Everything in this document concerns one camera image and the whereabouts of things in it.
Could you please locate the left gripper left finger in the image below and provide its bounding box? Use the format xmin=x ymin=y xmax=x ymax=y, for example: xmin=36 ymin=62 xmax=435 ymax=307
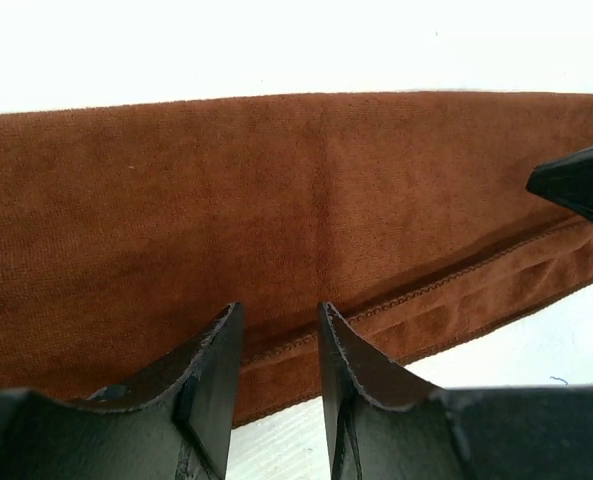
xmin=0 ymin=303 xmax=244 ymax=479

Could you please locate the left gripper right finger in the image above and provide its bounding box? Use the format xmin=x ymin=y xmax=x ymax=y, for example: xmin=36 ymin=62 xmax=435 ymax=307
xmin=318 ymin=302 xmax=593 ymax=480

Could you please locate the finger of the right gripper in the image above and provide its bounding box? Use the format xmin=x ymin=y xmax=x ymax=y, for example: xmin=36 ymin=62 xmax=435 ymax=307
xmin=526 ymin=146 xmax=593 ymax=223

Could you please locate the brown towel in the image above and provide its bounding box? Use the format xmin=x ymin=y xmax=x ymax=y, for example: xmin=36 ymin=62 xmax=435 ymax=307
xmin=0 ymin=92 xmax=593 ymax=425

